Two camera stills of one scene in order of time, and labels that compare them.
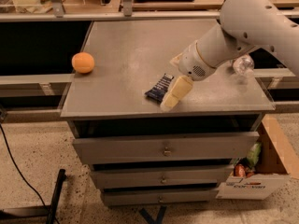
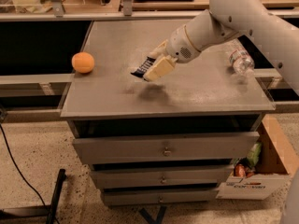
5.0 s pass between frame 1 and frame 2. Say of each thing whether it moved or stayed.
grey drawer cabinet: stayed
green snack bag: stayed
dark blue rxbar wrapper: moved
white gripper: moved
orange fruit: stayed
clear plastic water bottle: stayed
